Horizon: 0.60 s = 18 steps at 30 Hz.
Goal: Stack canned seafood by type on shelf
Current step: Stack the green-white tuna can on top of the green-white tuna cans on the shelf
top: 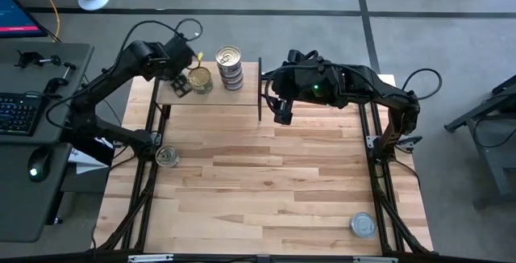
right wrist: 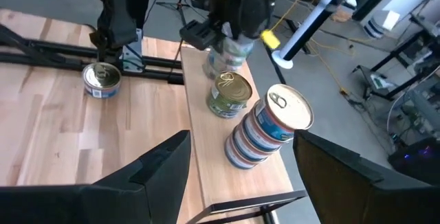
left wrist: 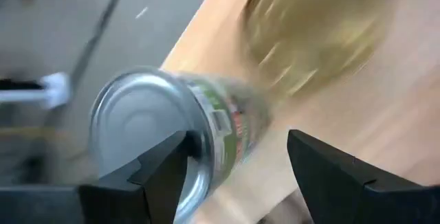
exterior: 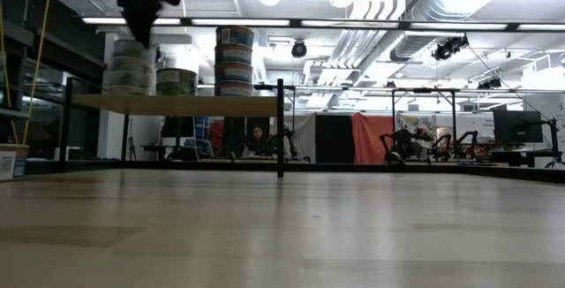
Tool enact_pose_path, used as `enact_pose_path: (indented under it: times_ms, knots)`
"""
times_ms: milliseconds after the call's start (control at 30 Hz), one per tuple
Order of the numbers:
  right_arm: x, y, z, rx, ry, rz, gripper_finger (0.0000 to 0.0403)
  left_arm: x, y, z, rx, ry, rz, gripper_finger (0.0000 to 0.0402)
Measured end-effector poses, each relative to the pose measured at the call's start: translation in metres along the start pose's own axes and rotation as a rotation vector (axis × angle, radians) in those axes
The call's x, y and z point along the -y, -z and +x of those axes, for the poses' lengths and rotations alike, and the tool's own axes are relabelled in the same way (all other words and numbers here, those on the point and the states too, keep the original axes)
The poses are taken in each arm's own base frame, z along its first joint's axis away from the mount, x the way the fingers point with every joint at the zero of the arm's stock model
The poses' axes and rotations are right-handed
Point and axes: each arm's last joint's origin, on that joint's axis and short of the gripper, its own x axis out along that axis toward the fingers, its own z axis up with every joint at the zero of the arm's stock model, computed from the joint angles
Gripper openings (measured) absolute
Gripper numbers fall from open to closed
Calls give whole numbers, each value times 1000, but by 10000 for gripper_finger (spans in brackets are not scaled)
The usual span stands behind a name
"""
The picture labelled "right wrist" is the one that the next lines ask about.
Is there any black computer tower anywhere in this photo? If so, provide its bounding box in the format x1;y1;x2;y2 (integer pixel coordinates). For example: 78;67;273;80
388;137;440;186

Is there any white navy-striped device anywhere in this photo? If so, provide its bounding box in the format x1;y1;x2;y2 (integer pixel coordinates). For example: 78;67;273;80
363;9;402;39

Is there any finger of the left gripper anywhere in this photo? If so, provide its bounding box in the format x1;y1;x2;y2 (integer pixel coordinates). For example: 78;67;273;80
240;0;271;39
178;19;223;52

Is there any white round-base stand black pole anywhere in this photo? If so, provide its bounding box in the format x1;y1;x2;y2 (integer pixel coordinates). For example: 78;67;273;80
271;0;344;70

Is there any yellow tag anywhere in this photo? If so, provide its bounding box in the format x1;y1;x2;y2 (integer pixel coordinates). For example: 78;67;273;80
260;30;281;50

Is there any yellow cable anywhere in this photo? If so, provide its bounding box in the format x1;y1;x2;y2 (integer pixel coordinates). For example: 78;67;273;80
267;0;355;96

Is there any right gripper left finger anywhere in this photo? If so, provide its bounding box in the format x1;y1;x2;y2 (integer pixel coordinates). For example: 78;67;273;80
0;130;192;224

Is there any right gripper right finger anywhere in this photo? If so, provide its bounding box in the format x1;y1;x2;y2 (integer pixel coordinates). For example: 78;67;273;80
294;130;440;224

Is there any gold-lid green label can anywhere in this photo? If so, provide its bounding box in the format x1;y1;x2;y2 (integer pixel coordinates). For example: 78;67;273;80
209;71;254;113
207;95;248;120

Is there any silver arm base bracket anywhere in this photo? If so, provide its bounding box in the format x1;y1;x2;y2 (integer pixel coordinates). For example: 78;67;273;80
120;27;144;74

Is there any plain-lid silver seafood can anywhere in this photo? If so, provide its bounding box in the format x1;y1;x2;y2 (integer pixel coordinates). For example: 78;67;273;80
219;35;256;58
202;62;243;80
206;50;250;72

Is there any wooden shelf black metal frame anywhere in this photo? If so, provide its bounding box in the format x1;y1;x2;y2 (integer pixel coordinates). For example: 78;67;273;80
178;45;307;224

